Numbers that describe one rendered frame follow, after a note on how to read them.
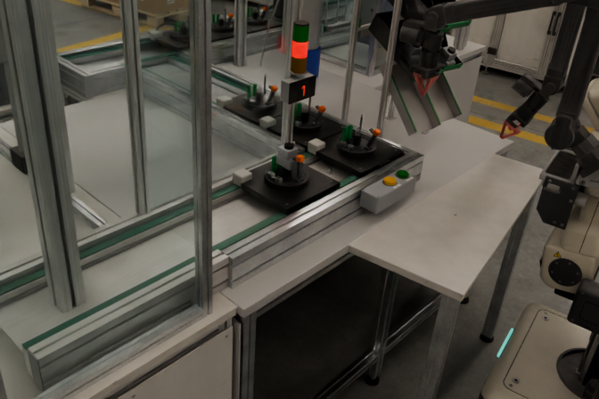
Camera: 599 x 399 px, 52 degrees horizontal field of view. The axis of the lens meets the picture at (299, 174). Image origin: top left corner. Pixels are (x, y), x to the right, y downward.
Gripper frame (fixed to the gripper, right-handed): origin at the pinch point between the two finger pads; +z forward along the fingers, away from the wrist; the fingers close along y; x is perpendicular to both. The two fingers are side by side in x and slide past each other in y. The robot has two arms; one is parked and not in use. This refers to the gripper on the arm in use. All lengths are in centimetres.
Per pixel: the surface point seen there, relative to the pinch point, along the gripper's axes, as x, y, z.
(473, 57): -70, -171, 43
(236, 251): -2, 74, 27
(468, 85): -68, -169, 59
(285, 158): -18.0, 41.2, 17.7
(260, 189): -20, 49, 27
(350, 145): -17.4, 10.1, 22.8
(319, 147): -26.3, 15.8, 25.4
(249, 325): 6, 76, 46
